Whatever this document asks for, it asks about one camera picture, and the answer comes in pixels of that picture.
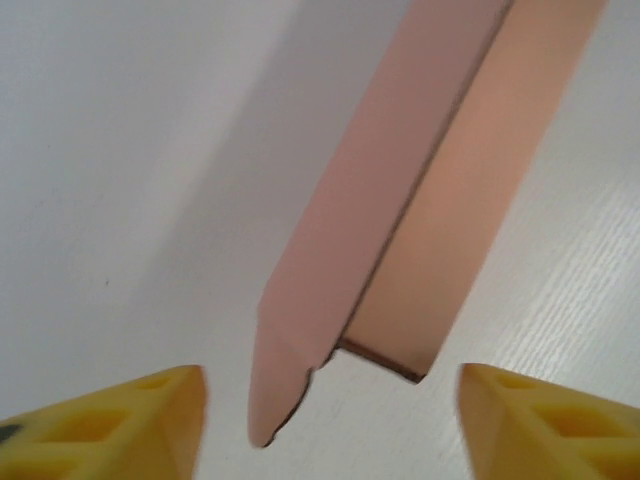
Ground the pink paper box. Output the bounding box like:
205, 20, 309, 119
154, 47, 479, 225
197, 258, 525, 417
247, 0, 609, 449

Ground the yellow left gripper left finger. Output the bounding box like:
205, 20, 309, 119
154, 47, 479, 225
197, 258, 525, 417
0, 365, 208, 480

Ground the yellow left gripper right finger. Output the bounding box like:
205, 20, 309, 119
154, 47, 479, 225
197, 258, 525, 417
458, 363, 640, 480

